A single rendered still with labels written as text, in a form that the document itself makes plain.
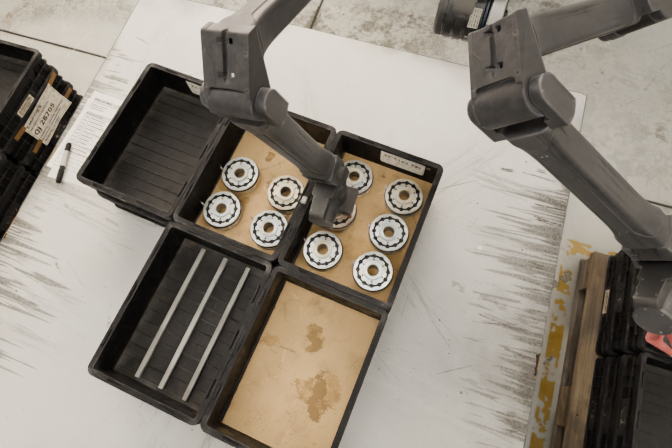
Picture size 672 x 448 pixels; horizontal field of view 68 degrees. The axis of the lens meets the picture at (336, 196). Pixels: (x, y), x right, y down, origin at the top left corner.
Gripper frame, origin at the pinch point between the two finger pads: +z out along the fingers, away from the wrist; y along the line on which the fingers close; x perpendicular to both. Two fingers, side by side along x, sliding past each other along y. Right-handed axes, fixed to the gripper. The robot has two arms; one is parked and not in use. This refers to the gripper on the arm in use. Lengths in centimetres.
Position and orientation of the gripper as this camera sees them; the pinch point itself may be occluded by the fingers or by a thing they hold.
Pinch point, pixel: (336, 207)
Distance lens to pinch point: 129.3
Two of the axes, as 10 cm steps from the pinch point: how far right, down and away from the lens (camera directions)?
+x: 2.9, -9.1, 3.1
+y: 9.6, 2.6, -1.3
